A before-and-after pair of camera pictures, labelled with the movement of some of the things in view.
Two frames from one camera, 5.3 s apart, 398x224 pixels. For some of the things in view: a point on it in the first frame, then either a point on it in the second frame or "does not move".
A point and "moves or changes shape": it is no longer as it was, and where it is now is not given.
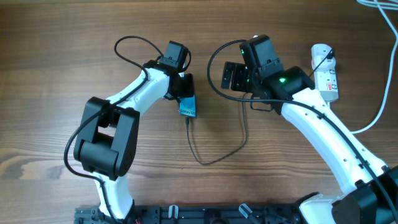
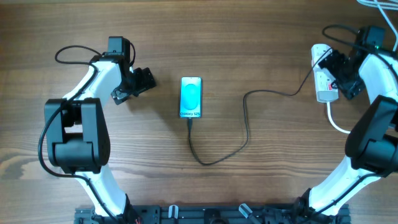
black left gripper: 188,91 -> 119,96
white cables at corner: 380,4 does not move
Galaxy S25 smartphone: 187,106 moves or changes shape
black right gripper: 240,71 -> 350,86
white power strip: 324,72 does not move
